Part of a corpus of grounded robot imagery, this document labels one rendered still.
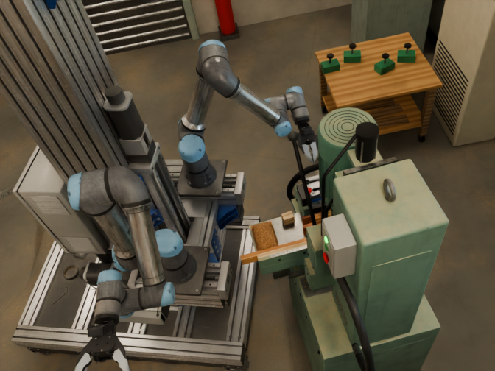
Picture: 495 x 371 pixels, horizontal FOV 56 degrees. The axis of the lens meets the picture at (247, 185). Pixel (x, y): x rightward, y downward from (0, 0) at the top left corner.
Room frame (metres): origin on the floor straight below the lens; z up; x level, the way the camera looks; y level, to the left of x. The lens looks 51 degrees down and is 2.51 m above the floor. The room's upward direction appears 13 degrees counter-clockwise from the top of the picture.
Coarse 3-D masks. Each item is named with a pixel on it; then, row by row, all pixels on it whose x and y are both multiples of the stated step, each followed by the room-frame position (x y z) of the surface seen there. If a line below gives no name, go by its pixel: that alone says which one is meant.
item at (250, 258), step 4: (300, 240) 0.95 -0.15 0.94; (304, 240) 0.94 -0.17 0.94; (284, 244) 0.94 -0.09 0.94; (288, 244) 0.94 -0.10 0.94; (292, 244) 0.94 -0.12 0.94; (268, 248) 0.94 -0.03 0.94; (272, 248) 0.94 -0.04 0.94; (276, 248) 0.94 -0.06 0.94; (252, 252) 0.94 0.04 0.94; (256, 252) 0.94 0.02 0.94; (260, 252) 0.93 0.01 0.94; (240, 256) 0.94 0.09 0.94; (244, 256) 0.93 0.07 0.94; (248, 256) 0.93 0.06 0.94; (252, 256) 0.92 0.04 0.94; (256, 256) 0.92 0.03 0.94; (244, 260) 0.92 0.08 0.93; (248, 260) 0.92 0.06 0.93; (252, 260) 0.92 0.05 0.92; (256, 260) 0.92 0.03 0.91; (244, 264) 0.92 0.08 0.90
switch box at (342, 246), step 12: (336, 216) 0.67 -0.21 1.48; (324, 228) 0.64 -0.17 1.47; (336, 228) 0.63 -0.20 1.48; (348, 228) 0.62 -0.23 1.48; (324, 240) 0.65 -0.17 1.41; (336, 240) 0.60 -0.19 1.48; (348, 240) 0.59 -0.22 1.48; (336, 252) 0.57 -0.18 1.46; (348, 252) 0.57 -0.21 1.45; (336, 264) 0.57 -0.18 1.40; (348, 264) 0.57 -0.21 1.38; (336, 276) 0.57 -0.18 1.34
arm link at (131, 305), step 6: (138, 288) 0.78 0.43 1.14; (126, 294) 0.76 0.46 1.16; (132, 294) 0.76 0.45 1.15; (126, 300) 0.74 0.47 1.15; (132, 300) 0.74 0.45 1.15; (126, 306) 0.73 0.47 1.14; (132, 306) 0.73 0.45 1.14; (138, 306) 0.72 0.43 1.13; (120, 312) 0.72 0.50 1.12; (126, 312) 0.72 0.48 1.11; (132, 312) 0.73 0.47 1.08
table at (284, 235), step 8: (296, 208) 1.15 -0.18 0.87; (296, 216) 1.09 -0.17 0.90; (256, 224) 1.09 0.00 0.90; (280, 224) 1.07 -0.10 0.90; (296, 224) 1.05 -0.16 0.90; (280, 232) 1.03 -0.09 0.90; (288, 232) 1.02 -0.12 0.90; (296, 232) 1.01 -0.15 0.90; (280, 240) 0.99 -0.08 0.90; (288, 240) 0.98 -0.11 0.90; (296, 240) 0.98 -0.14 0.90; (304, 256) 0.90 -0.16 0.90; (280, 264) 0.89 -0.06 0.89; (288, 264) 0.89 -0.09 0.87; (296, 264) 0.89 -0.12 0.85; (264, 272) 0.89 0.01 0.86; (272, 272) 0.89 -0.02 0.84
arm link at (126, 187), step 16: (112, 176) 1.01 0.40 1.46; (128, 176) 1.01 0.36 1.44; (112, 192) 0.97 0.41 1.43; (128, 192) 0.96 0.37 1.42; (144, 192) 0.97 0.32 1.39; (128, 208) 0.93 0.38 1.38; (144, 208) 0.94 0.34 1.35; (144, 224) 0.90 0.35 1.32; (144, 240) 0.86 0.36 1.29; (144, 256) 0.83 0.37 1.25; (144, 272) 0.79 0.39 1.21; (160, 272) 0.79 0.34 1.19; (144, 288) 0.76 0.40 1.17; (160, 288) 0.75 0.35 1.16; (144, 304) 0.72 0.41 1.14; (160, 304) 0.72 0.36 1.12
